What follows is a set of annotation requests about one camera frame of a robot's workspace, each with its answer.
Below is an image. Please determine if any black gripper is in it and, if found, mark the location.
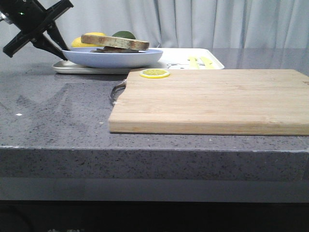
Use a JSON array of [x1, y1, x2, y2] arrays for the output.
[[0, 0, 73, 60]]

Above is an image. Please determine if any light blue plate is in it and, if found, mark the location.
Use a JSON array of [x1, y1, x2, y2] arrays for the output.
[[62, 47, 163, 69]]

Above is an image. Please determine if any bread slice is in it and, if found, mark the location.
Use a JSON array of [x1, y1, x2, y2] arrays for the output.
[[81, 34, 149, 50], [90, 46, 144, 53]]

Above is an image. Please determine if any white rectangular tray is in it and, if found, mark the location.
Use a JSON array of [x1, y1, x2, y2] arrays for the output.
[[53, 48, 224, 74]]

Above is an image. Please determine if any front yellow lemon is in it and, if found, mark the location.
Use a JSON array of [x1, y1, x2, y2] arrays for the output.
[[71, 37, 84, 47]]

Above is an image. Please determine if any yellow lemon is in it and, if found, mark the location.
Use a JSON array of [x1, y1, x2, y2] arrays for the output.
[[84, 32, 106, 36], [71, 37, 84, 47]]

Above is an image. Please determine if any rear yellow lemon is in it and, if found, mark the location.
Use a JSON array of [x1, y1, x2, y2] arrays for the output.
[[84, 32, 106, 36]]

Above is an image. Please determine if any green lime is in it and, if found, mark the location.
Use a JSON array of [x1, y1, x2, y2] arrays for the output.
[[112, 30, 136, 40]]

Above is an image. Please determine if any lemon slice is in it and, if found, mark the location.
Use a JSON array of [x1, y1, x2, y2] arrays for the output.
[[139, 69, 170, 79]]

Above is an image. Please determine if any white curtain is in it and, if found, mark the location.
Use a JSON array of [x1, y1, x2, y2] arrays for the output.
[[56, 0, 309, 48]]

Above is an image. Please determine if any left yellow plastic utensil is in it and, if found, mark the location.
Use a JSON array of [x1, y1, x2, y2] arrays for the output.
[[188, 56, 199, 70]]

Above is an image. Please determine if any yellow plastic utensil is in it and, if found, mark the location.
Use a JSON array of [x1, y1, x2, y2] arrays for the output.
[[200, 57, 214, 70], [188, 56, 199, 70]]

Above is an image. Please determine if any right yellow plastic utensil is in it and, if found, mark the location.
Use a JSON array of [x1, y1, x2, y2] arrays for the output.
[[200, 57, 214, 70]]

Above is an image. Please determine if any wooden cutting board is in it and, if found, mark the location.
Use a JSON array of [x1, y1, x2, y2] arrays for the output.
[[108, 69, 309, 135]]

